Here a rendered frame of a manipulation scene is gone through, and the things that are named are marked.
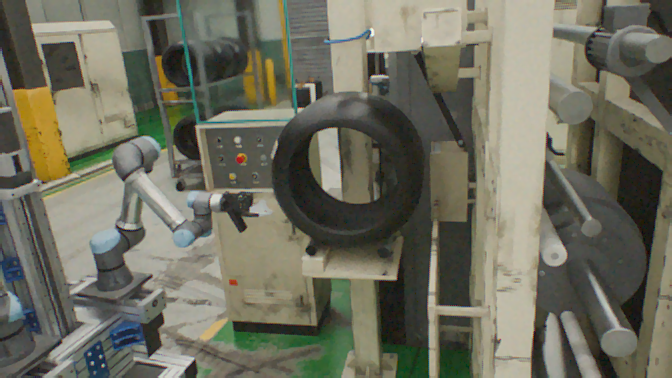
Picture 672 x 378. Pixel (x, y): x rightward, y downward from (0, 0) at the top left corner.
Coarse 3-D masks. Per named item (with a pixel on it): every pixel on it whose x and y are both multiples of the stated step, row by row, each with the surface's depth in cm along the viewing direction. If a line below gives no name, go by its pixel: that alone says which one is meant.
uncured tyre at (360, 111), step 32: (352, 96) 179; (288, 128) 178; (320, 128) 173; (352, 128) 170; (384, 128) 169; (288, 160) 179; (416, 160) 173; (288, 192) 184; (320, 192) 212; (416, 192) 177; (320, 224) 188; (352, 224) 209; (384, 224) 180
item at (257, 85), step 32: (192, 0) 238; (224, 0) 235; (256, 0) 232; (192, 32) 243; (224, 32) 240; (256, 32) 237; (288, 32) 233; (192, 64) 249; (224, 64) 245; (256, 64) 242; (288, 64) 239; (192, 96) 254; (224, 96) 251; (256, 96) 248; (288, 96) 244
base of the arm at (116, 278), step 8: (104, 272) 208; (112, 272) 209; (120, 272) 211; (128, 272) 215; (96, 280) 211; (104, 280) 209; (112, 280) 210; (120, 280) 211; (128, 280) 214; (104, 288) 209; (112, 288) 209; (120, 288) 211
